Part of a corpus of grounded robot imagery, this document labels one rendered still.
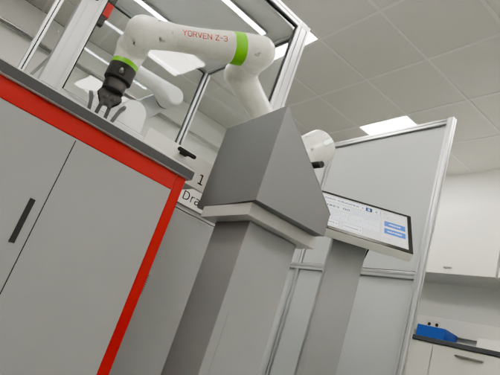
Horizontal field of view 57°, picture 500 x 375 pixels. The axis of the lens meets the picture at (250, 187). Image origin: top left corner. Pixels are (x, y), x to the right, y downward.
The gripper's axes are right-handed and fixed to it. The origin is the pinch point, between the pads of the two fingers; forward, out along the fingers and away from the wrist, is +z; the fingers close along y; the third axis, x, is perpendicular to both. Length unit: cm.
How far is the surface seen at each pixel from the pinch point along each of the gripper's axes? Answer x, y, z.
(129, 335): 32, 42, 56
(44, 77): 12.1, -22.3, -15.5
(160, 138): -4.0, 20.3, -7.3
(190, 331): -15, 49, 47
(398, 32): 93, 157, -196
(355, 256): 25, 124, -6
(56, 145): -43.7, -3.8, 18.8
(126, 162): -39.1, 11.9, 14.5
